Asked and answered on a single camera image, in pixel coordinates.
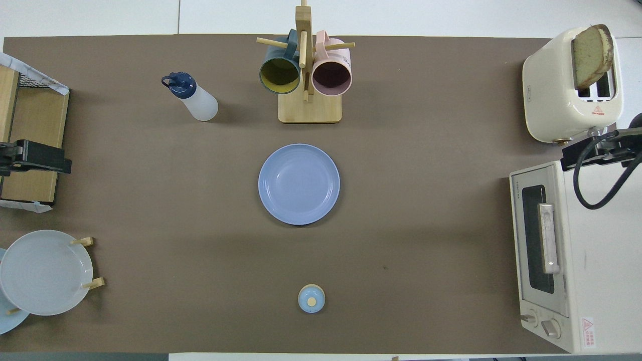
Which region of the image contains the wooden mug tree stand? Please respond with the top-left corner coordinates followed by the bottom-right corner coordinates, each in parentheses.
top-left (256, 0), bottom-right (356, 124)

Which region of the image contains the cream two-slot toaster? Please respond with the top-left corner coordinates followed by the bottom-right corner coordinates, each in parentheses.
top-left (522, 27), bottom-right (624, 144)

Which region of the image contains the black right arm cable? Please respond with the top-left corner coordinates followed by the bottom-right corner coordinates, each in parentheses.
top-left (574, 130), bottom-right (642, 210)

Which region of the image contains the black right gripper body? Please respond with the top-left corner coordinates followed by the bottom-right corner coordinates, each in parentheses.
top-left (619, 128), bottom-right (642, 166)

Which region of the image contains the brown table mat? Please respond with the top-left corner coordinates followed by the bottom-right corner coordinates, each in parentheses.
top-left (0, 34), bottom-right (618, 354)

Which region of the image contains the black wire basket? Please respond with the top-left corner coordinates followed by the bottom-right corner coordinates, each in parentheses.
top-left (18, 70), bottom-right (56, 90)

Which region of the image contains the pink ribbed mug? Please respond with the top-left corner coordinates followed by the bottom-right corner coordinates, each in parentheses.
top-left (311, 30), bottom-right (353, 97)

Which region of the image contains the slice of toasted bread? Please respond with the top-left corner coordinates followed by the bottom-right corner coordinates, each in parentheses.
top-left (572, 24), bottom-right (614, 91)

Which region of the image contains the blue dinner plate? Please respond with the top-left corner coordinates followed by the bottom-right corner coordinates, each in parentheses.
top-left (258, 144), bottom-right (341, 226)

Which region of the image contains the white toaster oven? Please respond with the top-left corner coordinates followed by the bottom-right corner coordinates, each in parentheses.
top-left (509, 159), bottom-right (642, 354)

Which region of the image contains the light blue plate in rack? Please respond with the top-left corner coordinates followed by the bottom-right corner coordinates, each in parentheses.
top-left (0, 248), bottom-right (30, 335)

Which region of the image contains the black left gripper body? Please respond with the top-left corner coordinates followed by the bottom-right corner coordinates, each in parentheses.
top-left (0, 142), bottom-right (23, 177)

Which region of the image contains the dark teal mug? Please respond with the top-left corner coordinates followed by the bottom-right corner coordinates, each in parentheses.
top-left (259, 29), bottom-right (301, 95)

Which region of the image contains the grey plate in rack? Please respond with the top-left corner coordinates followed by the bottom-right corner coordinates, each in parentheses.
top-left (0, 230), bottom-right (94, 316)

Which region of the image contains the translucent squeeze bottle blue cap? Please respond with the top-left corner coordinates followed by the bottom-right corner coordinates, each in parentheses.
top-left (161, 72), bottom-right (219, 122)

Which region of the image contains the wooden shelf unit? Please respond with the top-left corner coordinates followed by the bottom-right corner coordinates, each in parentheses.
top-left (0, 65), bottom-right (70, 204)

